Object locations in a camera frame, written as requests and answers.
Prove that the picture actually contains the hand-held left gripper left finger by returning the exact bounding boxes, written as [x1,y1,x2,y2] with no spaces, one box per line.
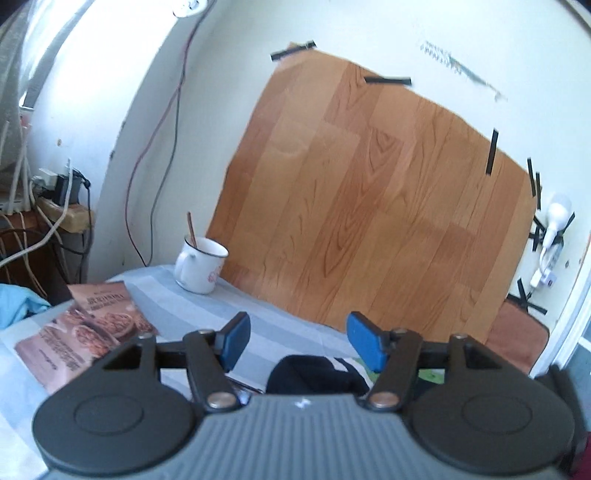
[99,312,251,412]

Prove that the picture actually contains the brown perforated mat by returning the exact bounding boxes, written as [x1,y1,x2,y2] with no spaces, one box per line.
[485,298,551,374]

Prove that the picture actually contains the black power adapter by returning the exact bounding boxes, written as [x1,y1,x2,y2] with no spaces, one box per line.
[52,167,90,206]

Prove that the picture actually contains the white light bulb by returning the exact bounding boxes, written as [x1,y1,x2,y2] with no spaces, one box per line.
[546,194,574,232]

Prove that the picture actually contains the brown snack packet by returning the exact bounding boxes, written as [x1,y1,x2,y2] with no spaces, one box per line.
[14,280,160,395]

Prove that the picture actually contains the wooden shelf block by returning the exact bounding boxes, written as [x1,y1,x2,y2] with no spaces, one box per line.
[37,196,96,233]

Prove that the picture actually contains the white cable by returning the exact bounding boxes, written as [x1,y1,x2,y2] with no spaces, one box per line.
[0,159,75,278]

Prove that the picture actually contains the striped grey bed sheet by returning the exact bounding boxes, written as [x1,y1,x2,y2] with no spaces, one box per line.
[0,263,462,480]

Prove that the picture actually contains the white enamel mug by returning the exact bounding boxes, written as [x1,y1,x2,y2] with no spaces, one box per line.
[174,234,230,295]

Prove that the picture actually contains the red wire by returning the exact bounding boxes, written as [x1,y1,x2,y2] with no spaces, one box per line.
[124,9,192,268]

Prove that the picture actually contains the white ceiling lamp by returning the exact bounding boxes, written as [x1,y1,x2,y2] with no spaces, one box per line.
[172,0,218,19]

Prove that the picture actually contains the light blue cloth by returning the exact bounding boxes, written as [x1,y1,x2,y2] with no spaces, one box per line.
[0,283,52,329]

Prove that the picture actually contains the wood pattern vinyl sheet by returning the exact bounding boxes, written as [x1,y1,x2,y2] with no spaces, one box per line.
[205,42,539,344]

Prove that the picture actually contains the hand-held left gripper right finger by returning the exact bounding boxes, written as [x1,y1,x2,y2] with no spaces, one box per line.
[347,312,506,412]

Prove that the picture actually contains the black tape strip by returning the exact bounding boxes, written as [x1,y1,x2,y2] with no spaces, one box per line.
[485,128,500,177]
[527,158,543,211]
[270,41,317,63]
[507,277,549,315]
[364,75,413,87]

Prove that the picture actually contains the black garment with green cuff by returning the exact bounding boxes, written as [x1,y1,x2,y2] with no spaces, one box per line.
[267,354,445,396]

